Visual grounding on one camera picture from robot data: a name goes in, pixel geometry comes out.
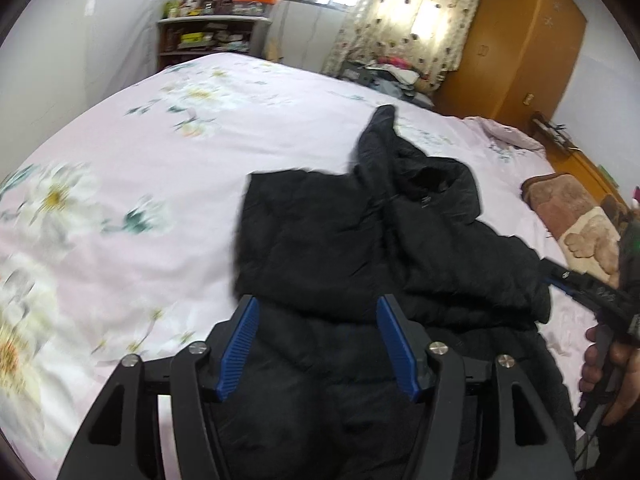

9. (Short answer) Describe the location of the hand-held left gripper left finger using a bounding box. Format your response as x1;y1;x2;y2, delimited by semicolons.
56;295;262;480

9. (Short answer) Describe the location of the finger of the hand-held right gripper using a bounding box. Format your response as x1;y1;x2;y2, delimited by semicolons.
537;257;602;307

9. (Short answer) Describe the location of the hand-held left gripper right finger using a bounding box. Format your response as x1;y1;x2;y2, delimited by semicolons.
375;295;576;480

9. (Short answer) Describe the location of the black padded jacket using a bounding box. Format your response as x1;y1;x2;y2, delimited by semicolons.
232;104;576;480

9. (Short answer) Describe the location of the person's right forearm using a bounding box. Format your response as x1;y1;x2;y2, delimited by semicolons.
597;402;640;480

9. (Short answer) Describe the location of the pile of clothes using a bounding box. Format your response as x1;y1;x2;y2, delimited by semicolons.
342;57;437;107

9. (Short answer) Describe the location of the person's right hand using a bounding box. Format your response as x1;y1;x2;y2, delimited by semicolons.
579;326;640;424

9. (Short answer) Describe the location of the brown plush blanket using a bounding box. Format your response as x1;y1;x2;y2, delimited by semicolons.
520;172;632;287

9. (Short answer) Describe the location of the crumpled pink quilt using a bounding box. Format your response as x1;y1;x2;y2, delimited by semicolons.
464;116;547;152

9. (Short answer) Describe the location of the pink floral bed sheet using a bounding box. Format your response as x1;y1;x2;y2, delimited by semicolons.
0;51;601;480

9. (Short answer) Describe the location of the orange wooden wardrobe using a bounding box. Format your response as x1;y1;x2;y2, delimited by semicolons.
434;0;589;134

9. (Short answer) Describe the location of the cluttered shelf unit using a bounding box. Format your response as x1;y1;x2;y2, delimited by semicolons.
156;15;274;72

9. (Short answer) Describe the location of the heart print curtain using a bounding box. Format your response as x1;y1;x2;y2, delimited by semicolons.
321;0;489;92

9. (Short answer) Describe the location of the white cabinet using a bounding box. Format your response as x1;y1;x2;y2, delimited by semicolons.
264;0;352;72

